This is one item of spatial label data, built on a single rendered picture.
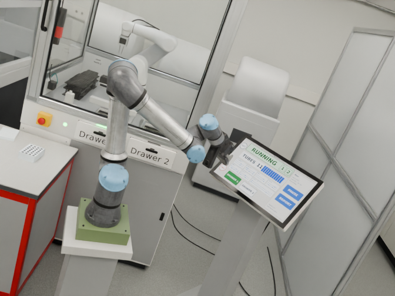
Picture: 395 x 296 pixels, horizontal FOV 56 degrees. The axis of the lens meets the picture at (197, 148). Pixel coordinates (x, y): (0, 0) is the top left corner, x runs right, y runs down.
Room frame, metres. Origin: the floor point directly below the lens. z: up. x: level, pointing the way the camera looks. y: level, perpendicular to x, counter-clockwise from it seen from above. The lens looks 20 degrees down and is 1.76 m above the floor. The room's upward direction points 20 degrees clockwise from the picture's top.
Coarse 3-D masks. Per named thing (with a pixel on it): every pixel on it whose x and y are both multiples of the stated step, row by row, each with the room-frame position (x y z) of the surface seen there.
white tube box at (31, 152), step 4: (28, 144) 1.77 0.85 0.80; (32, 144) 1.79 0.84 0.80; (24, 148) 1.72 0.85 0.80; (28, 148) 1.75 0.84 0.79; (32, 148) 1.76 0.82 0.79; (36, 148) 1.77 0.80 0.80; (40, 148) 1.78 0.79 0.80; (44, 148) 1.79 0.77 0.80; (20, 152) 1.67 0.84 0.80; (24, 152) 1.68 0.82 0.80; (28, 152) 1.70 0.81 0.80; (32, 152) 1.71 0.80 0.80; (36, 152) 1.73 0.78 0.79; (40, 152) 1.74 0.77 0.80; (44, 152) 1.80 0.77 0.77; (20, 156) 1.67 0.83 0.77; (24, 156) 1.67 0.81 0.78; (28, 156) 1.67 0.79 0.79; (32, 156) 1.67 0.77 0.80; (36, 156) 1.70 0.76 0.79; (40, 156) 1.75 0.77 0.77; (28, 160) 1.67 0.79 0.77; (32, 160) 1.67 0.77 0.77
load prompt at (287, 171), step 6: (252, 144) 1.98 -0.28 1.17; (252, 150) 1.95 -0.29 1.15; (258, 150) 1.94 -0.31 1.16; (258, 156) 1.91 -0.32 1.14; (264, 156) 1.90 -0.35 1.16; (270, 156) 1.89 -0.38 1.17; (270, 162) 1.86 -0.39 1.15; (276, 162) 1.86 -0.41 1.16; (276, 168) 1.83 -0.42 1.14; (282, 168) 1.82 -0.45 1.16; (288, 168) 1.82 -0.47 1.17; (288, 174) 1.79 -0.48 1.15
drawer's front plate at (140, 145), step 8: (128, 144) 2.04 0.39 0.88; (136, 144) 2.04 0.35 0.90; (144, 144) 2.05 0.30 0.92; (152, 144) 2.06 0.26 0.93; (128, 152) 2.04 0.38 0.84; (136, 152) 2.05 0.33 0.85; (144, 152) 2.05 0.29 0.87; (160, 152) 2.06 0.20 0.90; (168, 152) 2.07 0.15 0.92; (152, 160) 2.06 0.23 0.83; (160, 160) 2.06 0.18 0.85
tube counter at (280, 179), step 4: (256, 164) 1.87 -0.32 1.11; (260, 164) 1.86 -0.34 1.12; (264, 164) 1.86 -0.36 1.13; (256, 168) 1.85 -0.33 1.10; (260, 168) 1.85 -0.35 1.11; (264, 168) 1.84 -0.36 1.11; (268, 168) 1.84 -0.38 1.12; (264, 172) 1.82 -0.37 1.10; (268, 172) 1.82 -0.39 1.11; (272, 172) 1.82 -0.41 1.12; (276, 172) 1.81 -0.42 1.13; (268, 176) 1.80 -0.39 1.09; (272, 176) 1.80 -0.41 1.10; (276, 176) 1.79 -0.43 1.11; (280, 176) 1.79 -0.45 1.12; (276, 180) 1.77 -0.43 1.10; (280, 180) 1.77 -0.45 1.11; (284, 180) 1.76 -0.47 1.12; (280, 184) 1.75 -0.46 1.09
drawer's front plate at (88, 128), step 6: (78, 126) 2.01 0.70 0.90; (84, 126) 2.01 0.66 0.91; (90, 126) 2.01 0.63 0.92; (96, 126) 2.03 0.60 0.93; (78, 132) 2.01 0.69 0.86; (90, 132) 2.01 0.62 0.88; (78, 138) 2.01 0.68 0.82; (84, 138) 2.01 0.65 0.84; (96, 138) 2.02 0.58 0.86; (102, 138) 2.02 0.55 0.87; (96, 144) 2.02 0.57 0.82; (102, 144) 2.02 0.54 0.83
